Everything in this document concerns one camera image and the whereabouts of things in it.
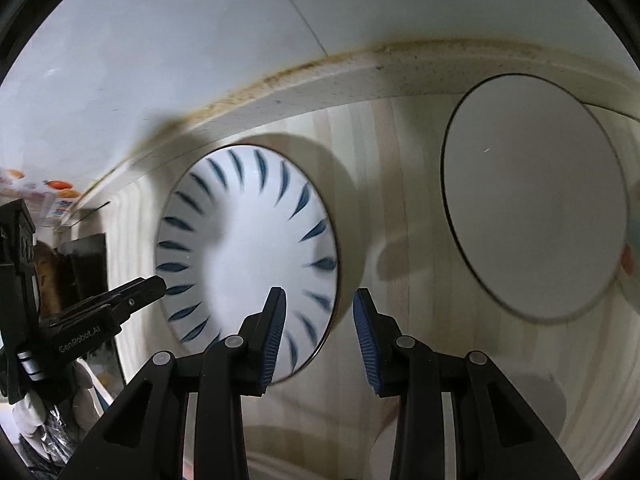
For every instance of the colourful wall stickers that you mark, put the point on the colourful wall stickers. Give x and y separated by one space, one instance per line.
60 195

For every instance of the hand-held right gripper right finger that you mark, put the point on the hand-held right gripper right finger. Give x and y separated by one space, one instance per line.
364 345

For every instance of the plain white plate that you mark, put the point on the plain white plate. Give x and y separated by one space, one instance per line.
535 195

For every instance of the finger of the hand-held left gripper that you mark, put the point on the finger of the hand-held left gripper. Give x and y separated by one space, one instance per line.
142 290

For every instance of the striped cat print table mat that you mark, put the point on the striped cat print table mat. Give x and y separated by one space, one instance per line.
400 170

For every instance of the white plate with blue strokes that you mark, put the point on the white plate with blue strokes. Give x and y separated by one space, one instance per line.
250 240

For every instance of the floral rim plate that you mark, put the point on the floral rim plate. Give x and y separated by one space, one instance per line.
633 230

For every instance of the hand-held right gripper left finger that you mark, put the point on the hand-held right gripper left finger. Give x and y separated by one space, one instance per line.
272 342

